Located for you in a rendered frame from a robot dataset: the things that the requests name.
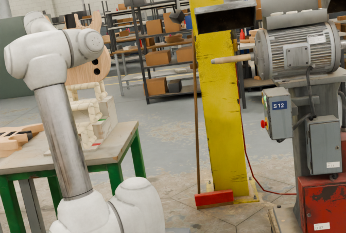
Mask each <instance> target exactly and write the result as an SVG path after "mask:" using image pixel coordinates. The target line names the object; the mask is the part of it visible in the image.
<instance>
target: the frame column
mask: <svg viewBox="0 0 346 233"><path fill-rule="evenodd" d="M340 84H341V82H337V83H329V84H320V85H312V86H311V90H312V95H318V96H319V104H314V108H315V114H316V115H317V117H318V116H327V115H334V116H335V117H336V118H337V119H339V113H338V89H339V86H340ZM288 92H289V93H290V96H291V98H294V97H303V96H309V94H308V88H307V86H303V87H295V88H289V89H288ZM308 113H311V114H312V111H311V108H310V105H304V106H298V115H295V116H292V123H293V126H294V125H295V124H296V123H297V122H298V121H299V120H300V119H301V118H302V117H303V116H304V115H306V114H308ZM292 145H293V158H294V166H295V179H296V192H297V198H296V203H295V205H294V207H293V212H294V214H295V217H296V219H297V221H298V224H299V227H300V229H301V217H300V204H299V190H298V176H309V175H311V174H310V170H309V168H308V166H307V152H306V137H305V122H304V121H303V122H302V123H301V124H300V125H299V126H298V127H297V128H296V129H295V130H294V131H293V138H292ZM301 231H302V229H301Z"/></svg>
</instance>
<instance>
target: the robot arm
mask: <svg viewBox="0 0 346 233"><path fill-rule="evenodd" d="M24 27H25V30H26V33H27V35H25V36H23V37H20V38H18V39H16V40H14V41H13V42H12V43H10V44H9V45H7V46H6V47H5V48H4V59H5V65H6V69H7V72H8V73H9V74H10V75H11V76H13V77H14V78H16V79H23V80H24V82H25V83H26V85H27V86H28V88H29V89H31V90H32V91H34V95H35V98H36V101H37V105H38V109H39V112H40V116H41V120H42V124H43V128H44V131H45V135H46V137H47V141H48V145H49V148H50V152H51V156H52V159H53V162H54V166H55V170H56V174H57V178H58V181H59V185H60V189H61V192H62V196H63V199H62V200H61V201H60V203H59V205H58V208H57V211H58V220H56V221H54V222H53V223H52V225H51V227H50V229H49V233H175V232H173V231H169V232H166V231H165V220H164V212H163V207H162V203H161V200H160V197H159V194H158V192H157V191H156V189H155V187H154V186H153V185H152V184H151V183H150V182H149V181H148V180H147V179H146V178H143V177H132V178H128V179H126V180H124V181H123V182H122V183H121V184H119V186H118V187H117V188H116V190H115V195H114V196H113V197H112V198H110V199H109V200H108V201H107V202H106V201H105V200H104V198H103V196H102V194H101V193H99V192H98V191H96V190H95V189H93V187H92V183H91V180H90V176H89V172H88V169H87V165H86V162H85V158H84V154H83V150H82V146H81V143H80V139H79V135H78V131H77V128H76V124H75V120H74V116H73V112H72V109H71V105H70V101H69V98H68V94H67V91H66V87H65V82H66V80H67V69H69V68H73V67H76V66H79V65H82V64H84V63H86V62H90V61H93V60H95V59H97V58H99V57H100V55H101V54H102V52H103V50H104V43H103V38H102V35H101V34H100V33H99V32H98V31H96V30H94V29H90V28H86V29H83V30H81V29H66V30H57V29H56V28H55V27H54V26H53V25H52V24H51V22H49V21H48V20H47V19H46V17H45V16H44V15H43V14H42V13H41V12H39V11H31V12H29V13H27V14H26V15H25V17H24Z"/></svg>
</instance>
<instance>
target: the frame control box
mask: <svg viewBox="0 0 346 233"><path fill-rule="evenodd" d="M263 94H264V96H265V95H266V101H265V99H264V97H262V98H263V102H264V104H263V106H264V116H265V121H266V122H267V126H265V127H266V130H267V132H268V134H269V137H270V138H271V140H276V141H277V142H278V143H281V142H283V141H284V140H285V139H287V138H293V131H294V130H295V129H296V128H297V127H298V126H299V125H300V124H301V123H302V122H303V121H304V120H305V119H306V118H307V117H309V121H314V119H313V116H312V114H311V113H308V114H306V115H304V116H303V117H302V118H301V119H300V120H299V121H298V122H297V123H296V124H295V125H294V126H293V123H292V110H291V96H290V93H289V92H288V91H287V90H286V89H285V88H284V87H276V88H267V89H263ZM265 103H266V109H265Z"/></svg>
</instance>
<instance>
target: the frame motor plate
mask: <svg viewBox="0 0 346 233"><path fill-rule="evenodd" d="M326 73H327V76H323V77H315V78H310V85H311V86H312V85H320V84H329V83H337V82H346V69H343V68H341V67H338V69H337V70H336V71H334V72H326ZM271 80H272V79H271ZM272 81H273V80H272ZM273 83H274V84H275V85H276V86H277V87H284V88H285V89H286V88H295V87H303V86H307V81H306V79H298V80H290V81H286V80H283V81H282V82H274V81H273Z"/></svg>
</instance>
